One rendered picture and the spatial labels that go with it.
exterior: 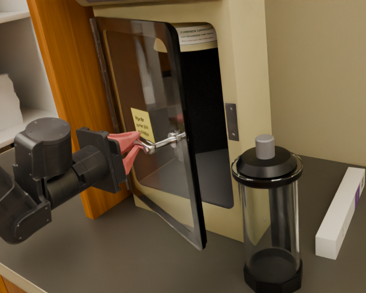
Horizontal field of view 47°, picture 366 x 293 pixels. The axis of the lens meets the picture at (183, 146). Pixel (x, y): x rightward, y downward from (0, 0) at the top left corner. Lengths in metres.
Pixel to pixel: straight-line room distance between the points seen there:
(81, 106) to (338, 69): 0.62
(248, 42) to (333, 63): 0.41
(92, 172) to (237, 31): 0.32
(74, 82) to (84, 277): 0.40
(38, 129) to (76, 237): 0.46
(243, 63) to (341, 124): 0.49
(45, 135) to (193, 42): 0.33
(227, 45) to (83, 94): 0.38
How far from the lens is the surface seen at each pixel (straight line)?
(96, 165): 0.64
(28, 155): 0.56
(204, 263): 0.83
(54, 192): 0.60
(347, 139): 1.16
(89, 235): 0.98
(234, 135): 0.74
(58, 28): 0.91
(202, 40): 0.77
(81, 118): 0.95
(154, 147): 0.67
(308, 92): 1.15
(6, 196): 0.54
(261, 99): 0.79
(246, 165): 0.63
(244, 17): 0.72
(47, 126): 0.58
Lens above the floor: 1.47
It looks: 24 degrees down
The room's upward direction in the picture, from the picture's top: 9 degrees counter-clockwise
